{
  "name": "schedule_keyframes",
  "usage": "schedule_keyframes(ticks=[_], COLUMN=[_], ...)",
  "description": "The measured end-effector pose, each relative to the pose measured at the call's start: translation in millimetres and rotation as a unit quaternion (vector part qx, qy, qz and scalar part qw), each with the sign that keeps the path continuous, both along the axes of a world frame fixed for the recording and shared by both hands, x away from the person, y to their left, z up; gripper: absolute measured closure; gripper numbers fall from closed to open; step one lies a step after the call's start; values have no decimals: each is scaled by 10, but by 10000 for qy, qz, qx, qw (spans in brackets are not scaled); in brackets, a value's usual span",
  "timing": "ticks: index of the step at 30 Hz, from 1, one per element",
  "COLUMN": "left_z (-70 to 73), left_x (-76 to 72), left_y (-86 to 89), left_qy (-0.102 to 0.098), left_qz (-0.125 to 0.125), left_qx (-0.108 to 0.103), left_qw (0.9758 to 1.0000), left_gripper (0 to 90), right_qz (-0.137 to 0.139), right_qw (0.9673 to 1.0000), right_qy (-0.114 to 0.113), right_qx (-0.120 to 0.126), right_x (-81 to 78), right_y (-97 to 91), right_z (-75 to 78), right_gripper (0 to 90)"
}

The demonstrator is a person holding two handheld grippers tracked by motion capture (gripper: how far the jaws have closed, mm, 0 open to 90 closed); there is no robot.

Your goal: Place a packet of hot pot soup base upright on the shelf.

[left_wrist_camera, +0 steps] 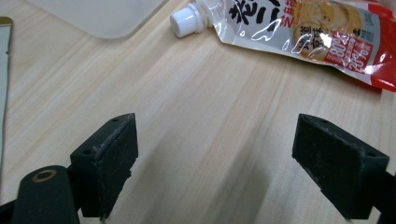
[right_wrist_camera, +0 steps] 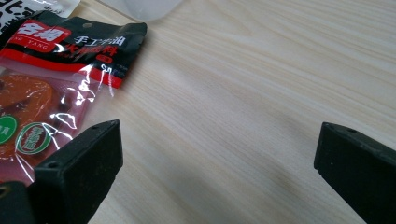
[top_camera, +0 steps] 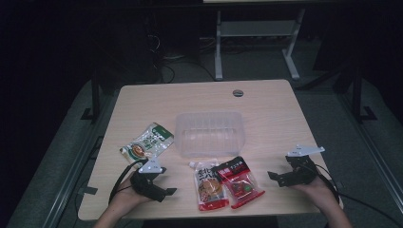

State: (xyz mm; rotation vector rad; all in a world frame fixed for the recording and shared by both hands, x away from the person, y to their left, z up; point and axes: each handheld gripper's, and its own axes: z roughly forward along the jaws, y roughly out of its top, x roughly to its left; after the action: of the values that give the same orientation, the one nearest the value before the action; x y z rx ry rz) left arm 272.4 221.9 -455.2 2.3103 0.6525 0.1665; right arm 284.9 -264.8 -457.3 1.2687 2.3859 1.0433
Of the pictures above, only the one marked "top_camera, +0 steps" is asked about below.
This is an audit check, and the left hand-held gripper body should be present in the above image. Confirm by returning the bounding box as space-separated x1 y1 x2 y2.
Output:
129 157 168 203

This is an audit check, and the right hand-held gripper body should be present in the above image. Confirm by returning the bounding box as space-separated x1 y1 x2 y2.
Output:
284 144 326 187

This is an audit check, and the green and white pouch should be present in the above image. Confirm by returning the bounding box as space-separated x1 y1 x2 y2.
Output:
119 122 175 166

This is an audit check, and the red and black pouch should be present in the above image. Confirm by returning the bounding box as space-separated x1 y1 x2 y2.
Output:
212 156 266 210

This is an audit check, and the white spouted pouch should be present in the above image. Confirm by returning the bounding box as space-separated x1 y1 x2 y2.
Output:
188 159 230 213

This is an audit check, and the clear plastic container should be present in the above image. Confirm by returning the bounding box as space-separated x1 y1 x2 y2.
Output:
175 110 246 159

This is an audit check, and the person's left hand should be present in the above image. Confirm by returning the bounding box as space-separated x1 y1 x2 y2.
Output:
108 172 154 211

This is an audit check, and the person's right hand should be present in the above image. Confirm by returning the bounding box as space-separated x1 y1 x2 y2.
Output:
291 174 342 211

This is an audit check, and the grey tape piece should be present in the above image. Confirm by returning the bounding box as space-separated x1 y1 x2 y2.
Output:
77 186 99 197

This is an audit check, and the black metal stand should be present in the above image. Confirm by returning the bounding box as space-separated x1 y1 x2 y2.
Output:
348 65 378 124
80 70 103 124

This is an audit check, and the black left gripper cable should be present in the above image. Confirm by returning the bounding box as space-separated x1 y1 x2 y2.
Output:
107 159 150 205

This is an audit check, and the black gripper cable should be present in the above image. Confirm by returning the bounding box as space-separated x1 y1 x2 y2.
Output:
313 162 403 228
107 159 150 205

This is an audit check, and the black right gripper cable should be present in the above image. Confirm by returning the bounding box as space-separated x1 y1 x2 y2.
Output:
313 162 403 228

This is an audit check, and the metal floor rail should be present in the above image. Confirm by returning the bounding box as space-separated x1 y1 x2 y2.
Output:
42 94 110 228
334 91 403 207

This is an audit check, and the bundle of floor cables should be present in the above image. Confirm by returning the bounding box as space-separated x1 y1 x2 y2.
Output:
148 31 217 84

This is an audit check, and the white desk frame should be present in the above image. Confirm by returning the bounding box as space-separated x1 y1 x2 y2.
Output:
214 9 306 82

